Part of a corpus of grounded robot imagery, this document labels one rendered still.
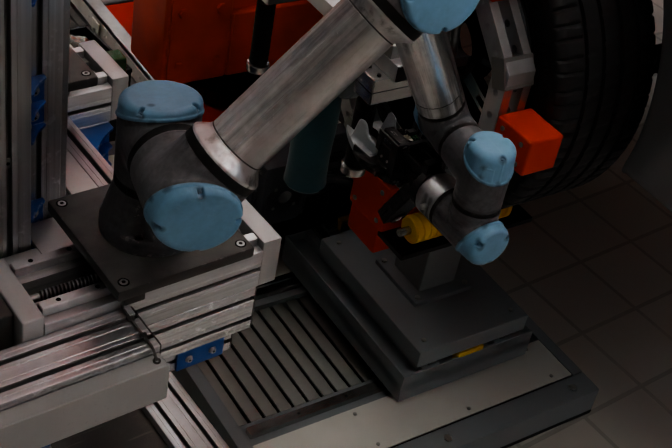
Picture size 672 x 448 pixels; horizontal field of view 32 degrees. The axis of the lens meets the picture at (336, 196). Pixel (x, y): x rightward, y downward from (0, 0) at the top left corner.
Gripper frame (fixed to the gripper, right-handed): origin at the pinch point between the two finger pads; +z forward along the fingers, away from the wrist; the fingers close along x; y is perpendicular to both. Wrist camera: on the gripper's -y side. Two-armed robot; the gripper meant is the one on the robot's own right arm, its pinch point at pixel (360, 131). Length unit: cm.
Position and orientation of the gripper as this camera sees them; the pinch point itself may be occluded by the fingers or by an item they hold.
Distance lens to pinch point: 199.8
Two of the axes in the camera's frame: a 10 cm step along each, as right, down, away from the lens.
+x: -8.3, 2.2, -5.1
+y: 1.6, -7.9, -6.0
